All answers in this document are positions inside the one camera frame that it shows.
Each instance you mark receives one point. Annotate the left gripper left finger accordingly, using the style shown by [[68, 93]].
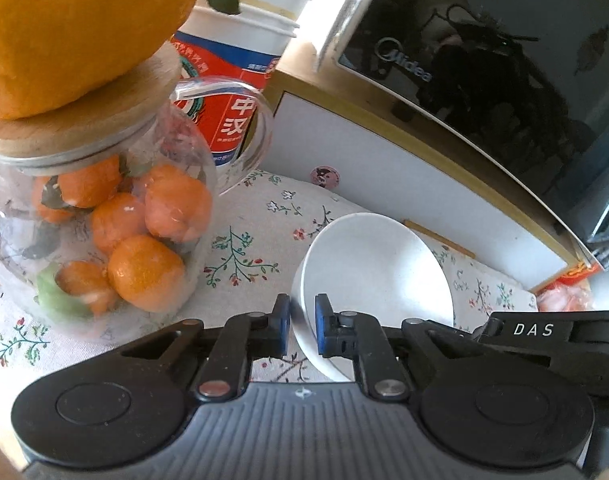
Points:
[[227, 353]]

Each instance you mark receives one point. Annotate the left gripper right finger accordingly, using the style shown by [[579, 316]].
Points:
[[360, 338]]

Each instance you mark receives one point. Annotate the white bowl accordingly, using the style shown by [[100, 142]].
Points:
[[368, 263]]

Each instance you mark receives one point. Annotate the plastic bag of oranges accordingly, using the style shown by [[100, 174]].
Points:
[[559, 297]]

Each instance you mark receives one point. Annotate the red gift box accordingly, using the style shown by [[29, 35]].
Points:
[[580, 272]]

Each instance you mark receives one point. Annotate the glass jar with tangerines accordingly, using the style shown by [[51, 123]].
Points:
[[107, 203]]

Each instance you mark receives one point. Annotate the stack of paper cups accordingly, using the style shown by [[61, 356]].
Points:
[[239, 39]]

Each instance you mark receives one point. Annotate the black Midea microwave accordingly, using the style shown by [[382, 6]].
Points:
[[525, 82]]

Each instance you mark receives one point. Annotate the large orange on jar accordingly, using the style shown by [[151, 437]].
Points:
[[52, 52]]

